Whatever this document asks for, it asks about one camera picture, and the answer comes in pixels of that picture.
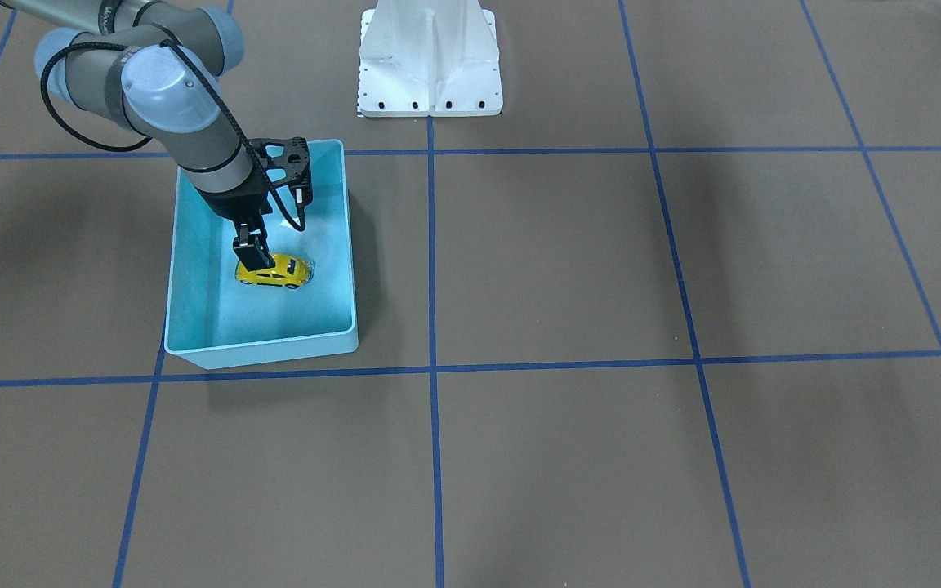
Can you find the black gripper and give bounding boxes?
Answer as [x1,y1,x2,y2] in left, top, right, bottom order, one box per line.
[197,176,275,270]

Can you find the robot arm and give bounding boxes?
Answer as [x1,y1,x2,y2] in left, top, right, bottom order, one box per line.
[4,1,273,270]

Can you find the turquoise plastic bin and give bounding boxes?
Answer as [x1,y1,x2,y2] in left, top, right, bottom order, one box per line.
[164,139,359,369]

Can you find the blue tape grid lines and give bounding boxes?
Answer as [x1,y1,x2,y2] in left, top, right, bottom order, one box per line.
[0,1,941,587]

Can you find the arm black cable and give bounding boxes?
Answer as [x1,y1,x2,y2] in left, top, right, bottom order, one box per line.
[39,39,308,233]

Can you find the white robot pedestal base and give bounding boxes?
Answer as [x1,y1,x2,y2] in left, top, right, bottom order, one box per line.
[356,1,504,118]

